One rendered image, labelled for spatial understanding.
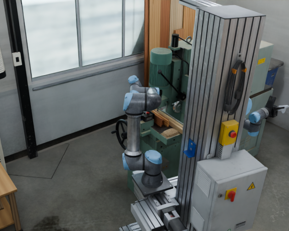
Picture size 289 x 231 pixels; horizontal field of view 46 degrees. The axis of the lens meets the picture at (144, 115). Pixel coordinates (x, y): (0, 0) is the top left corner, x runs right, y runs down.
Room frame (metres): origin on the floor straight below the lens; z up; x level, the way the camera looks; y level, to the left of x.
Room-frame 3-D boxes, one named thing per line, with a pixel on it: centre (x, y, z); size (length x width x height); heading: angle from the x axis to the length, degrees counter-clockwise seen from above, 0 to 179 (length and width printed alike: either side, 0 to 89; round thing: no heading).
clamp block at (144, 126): (2.51, 0.01, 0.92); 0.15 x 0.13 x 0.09; 37
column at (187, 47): (2.84, -0.35, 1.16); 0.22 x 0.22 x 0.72; 37
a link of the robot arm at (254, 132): (2.17, -0.80, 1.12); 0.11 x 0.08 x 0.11; 40
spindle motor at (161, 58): (2.66, -0.12, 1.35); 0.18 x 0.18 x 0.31
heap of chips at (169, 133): (2.38, -0.22, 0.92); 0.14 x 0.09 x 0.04; 127
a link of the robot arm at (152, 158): (1.87, -0.07, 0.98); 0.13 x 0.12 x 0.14; 93
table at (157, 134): (2.56, -0.05, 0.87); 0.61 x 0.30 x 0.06; 37
